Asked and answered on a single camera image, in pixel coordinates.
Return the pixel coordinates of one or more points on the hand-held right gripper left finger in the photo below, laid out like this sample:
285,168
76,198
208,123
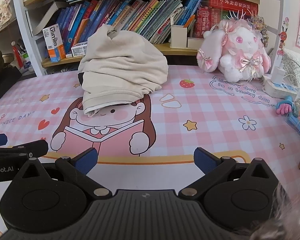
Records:
87,158

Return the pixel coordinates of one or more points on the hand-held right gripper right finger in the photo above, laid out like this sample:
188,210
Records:
205,158

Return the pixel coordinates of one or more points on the cream t-shirt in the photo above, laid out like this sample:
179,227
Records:
120,70

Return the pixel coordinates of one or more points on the pink checked cartoon table mat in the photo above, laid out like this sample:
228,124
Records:
215,120

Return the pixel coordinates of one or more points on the white cup of pens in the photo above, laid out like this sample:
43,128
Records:
25,60

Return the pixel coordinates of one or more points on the wooden bookshelf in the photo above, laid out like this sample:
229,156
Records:
75,60

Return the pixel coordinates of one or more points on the blue pink toy hand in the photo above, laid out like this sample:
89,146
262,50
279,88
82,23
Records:
286,106

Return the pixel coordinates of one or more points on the person's fluffy garment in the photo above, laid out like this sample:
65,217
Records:
285,215

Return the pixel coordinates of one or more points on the white power strip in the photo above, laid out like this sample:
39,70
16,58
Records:
282,88

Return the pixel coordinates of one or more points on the tall orange white toothbrush box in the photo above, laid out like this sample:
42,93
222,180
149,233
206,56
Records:
53,42

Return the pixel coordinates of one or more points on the long orange white toothpaste box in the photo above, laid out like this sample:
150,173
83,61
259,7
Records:
80,49

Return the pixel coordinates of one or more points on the white pink plush rabbit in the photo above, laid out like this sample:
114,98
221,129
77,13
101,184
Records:
237,55

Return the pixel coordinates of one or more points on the white plug adapter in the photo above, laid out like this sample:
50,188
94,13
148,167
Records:
278,75

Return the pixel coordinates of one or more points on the small white tray box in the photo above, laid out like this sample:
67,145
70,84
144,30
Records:
195,43

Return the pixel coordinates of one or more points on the white square pen holder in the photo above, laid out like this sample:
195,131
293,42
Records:
178,37

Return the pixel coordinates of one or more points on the white grey leaning book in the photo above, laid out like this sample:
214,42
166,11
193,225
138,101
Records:
48,17

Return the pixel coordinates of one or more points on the red dictionary books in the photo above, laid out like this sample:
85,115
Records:
215,17

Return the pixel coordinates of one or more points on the beaded tiara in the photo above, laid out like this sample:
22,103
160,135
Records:
261,25

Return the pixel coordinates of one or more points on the row of colourful books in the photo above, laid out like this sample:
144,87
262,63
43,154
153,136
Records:
130,20

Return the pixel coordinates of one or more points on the white shelf frame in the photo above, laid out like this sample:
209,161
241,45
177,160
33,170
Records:
36,60

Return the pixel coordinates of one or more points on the deer wall sticker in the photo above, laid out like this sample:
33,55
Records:
283,38

